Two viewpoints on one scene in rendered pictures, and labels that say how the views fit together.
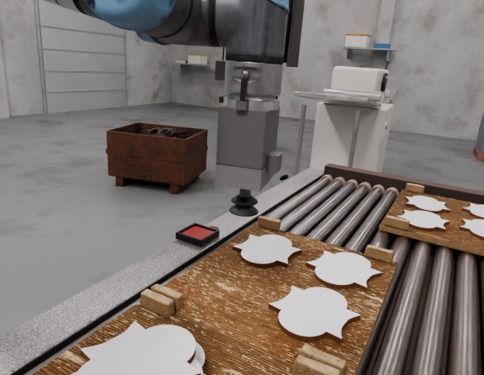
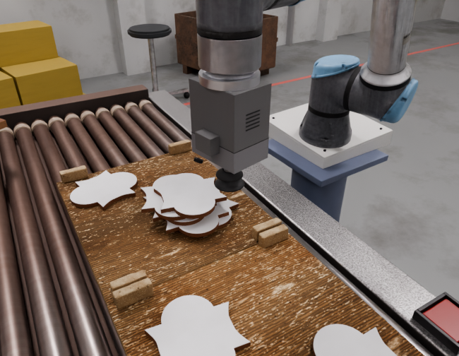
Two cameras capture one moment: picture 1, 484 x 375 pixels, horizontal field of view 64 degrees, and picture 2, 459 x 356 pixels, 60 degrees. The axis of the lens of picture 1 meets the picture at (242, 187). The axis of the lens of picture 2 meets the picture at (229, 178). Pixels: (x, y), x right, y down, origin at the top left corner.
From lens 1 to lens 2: 0.88 m
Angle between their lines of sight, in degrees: 105
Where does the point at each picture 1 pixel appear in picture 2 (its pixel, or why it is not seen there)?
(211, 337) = (215, 253)
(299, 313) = (198, 317)
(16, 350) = (267, 186)
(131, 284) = (328, 239)
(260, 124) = (193, 90)
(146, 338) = (205, 197)
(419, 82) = not seen: outside the picture
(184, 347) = (186, 208)
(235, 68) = not seen: hidden behind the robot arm
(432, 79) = not seen: outside the picture
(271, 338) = (189, 287)
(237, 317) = (229, 277)
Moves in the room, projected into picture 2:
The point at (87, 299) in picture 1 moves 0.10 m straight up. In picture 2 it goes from (313, 214) to (318, 174)
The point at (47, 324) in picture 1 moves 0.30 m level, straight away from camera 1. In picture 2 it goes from (289, 196) to (422, 198)
